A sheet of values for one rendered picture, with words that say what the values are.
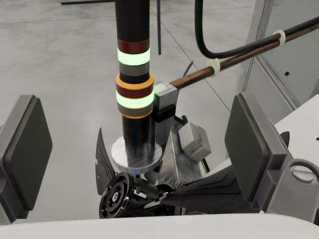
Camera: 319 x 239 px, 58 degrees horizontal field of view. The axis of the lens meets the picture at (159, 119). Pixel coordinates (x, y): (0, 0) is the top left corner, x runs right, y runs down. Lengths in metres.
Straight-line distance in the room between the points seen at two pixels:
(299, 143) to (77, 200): 1.72
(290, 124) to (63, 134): 2.20
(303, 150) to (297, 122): 0.08
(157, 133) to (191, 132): 0.50
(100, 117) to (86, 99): 0.35
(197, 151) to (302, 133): 0.30
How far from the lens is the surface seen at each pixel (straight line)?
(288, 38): 0.57
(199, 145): 0.87
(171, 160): 0.83
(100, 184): 0.96
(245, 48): 0.47
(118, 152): 0.40
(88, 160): 2.43
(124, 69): 0.31
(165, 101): 0.36
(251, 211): 0.38
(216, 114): 2.91
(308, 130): 0.75
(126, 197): 0.59
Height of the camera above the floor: 1.74
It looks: 39 degrees down
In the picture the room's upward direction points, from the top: 2 degrees clockwise
